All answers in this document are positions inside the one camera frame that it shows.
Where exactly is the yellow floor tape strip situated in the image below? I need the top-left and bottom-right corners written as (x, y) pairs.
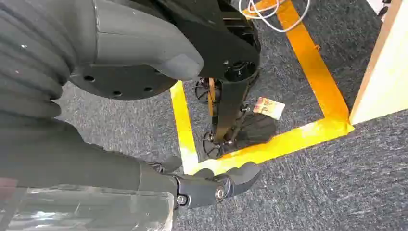
top-left (191, 118), bottom-right (355, 175)
top-left (169, 81), bottom-right (200, 175)
top-left (242, 0), bottom-right (351, 128)

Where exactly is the black robot foot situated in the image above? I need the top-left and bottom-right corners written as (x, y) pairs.
top-left (193, 77), bottom-right (278, 160)

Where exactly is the printed card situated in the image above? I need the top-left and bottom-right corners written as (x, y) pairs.
top-left (253, 97), bottom-right (286, 120)

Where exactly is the black robot leg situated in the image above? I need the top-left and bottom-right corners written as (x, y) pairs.
top-left (111, 0), bottom-right (263, 145)

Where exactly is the clear plastic piece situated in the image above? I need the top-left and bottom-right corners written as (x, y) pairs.
top-left (0, 184), bottom-right (175, 231)

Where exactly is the right arm ribbed grey sleeve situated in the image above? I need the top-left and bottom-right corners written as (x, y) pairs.
top-left (0, 0), bottom-right (97, 120)

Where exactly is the pale wooden desk panel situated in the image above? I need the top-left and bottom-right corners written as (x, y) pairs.
top-left (348, 0), bottom-right (408, 126)

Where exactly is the white cable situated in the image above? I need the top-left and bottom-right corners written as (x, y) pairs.
top-left (238, 0), bottom-right (311, 34)

